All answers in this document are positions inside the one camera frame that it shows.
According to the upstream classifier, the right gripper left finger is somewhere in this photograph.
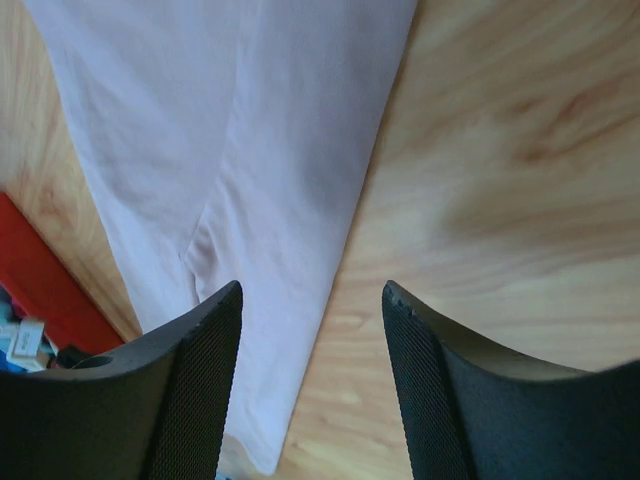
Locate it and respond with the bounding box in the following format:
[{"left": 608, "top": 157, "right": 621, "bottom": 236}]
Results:
[{"left": 1, "top": 281, "right": 243, "bottom": 479}]

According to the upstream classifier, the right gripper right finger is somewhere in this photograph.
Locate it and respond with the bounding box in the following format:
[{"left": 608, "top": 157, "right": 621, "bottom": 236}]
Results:
[{"left": 381, "top": 281, "right": 639, "bottom": 479}]

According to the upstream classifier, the grey-blue t shirt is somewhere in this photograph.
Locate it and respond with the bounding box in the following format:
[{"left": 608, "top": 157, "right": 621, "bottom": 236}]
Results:
[{"left": 1, "top": 288, "right": 57, "bottom": 373}]

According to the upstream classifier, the pink printed t shirt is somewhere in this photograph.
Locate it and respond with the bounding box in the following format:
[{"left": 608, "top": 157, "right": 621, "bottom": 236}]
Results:
[{"left": 26, "top": 1, "right": 416, "bottom": 475}]

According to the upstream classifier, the red plastic bin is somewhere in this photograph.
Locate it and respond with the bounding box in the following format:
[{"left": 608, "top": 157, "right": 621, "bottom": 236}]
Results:
[{"left": 1, "top": 194, "right": 123, "bottom": 369}]

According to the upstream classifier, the blue t shirt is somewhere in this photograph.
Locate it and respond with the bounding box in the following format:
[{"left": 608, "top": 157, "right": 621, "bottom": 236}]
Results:
[{"left": 0, "top": 351, "right": 24, "bottom": 374}]

